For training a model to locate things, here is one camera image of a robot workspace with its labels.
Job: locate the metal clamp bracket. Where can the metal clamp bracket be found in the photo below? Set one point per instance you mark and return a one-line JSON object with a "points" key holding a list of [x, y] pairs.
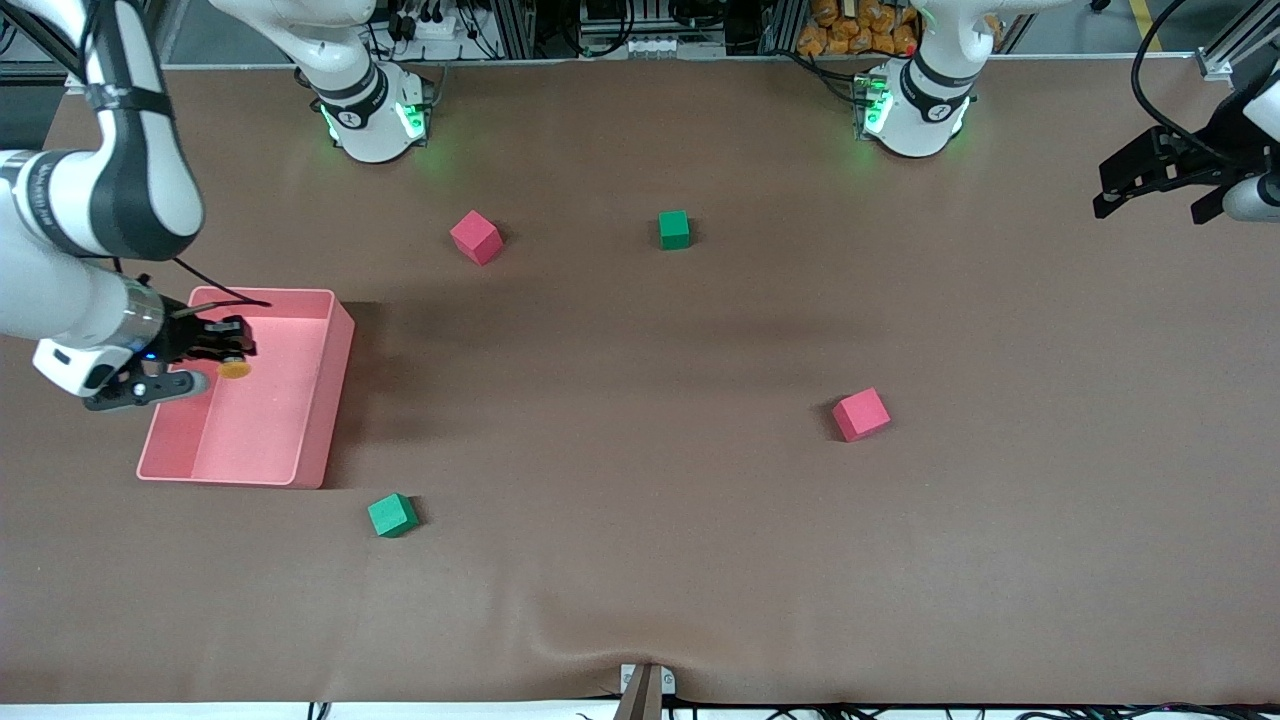
{"points": [[668, 682]]}

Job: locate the orange snack bags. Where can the orange snack bags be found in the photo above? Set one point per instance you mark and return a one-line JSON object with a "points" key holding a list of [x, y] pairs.
{"points": [[860, 30]]}

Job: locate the brown angled post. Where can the brown angled post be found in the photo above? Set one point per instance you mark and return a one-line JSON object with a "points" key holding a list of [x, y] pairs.
{"points": [[640, 700]]}

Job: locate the white power strip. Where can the white power strip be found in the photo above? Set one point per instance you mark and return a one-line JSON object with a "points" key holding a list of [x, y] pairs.
{"points": [[430, 28]]}

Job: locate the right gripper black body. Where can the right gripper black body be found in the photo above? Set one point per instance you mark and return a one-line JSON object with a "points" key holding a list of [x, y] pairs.
{"points": [[183, 336]]}

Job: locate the yellow floor tape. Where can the yellow floor tape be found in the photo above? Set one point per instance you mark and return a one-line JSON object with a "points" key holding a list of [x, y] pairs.
{"points": [[1148, 25]]}

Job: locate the brown table cover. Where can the brown table cover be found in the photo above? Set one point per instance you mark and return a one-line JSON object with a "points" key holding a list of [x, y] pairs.
{"points": [[640, 560]]}

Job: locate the pink foam cube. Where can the pink foam cube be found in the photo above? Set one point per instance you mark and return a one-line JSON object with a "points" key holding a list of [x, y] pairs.
{"points": [[475, 237], [860, 415]]}

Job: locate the orange capped push button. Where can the orange capped push button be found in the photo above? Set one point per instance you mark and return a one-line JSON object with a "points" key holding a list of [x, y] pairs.
{"points": [[235, 369]]}

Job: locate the aluminium extrusion post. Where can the aluminium extrusion post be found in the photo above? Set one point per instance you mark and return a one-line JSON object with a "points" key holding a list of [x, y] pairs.
{"points": [[515, 25], [780, 25]]}

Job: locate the green foam cube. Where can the green foam cube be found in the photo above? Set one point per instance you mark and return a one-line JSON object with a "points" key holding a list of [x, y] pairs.
{"points": [[674, 230], [392, 515]]}

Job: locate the pink plastic bin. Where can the pink plastic bin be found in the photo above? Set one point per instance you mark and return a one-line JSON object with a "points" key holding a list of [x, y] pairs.
{"points": [[260, 430]]}

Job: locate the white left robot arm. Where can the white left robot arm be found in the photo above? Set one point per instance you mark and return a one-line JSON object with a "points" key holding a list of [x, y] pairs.
{"points": [[915, 120]]}

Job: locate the aluminium frame strut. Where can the aluminium frame strut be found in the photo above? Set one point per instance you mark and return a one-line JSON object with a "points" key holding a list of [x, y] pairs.
{"points": [[1220, 60]]}

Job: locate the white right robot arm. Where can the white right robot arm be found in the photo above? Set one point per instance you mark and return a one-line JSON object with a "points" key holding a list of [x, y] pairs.
{"points": [[370, 120]]}

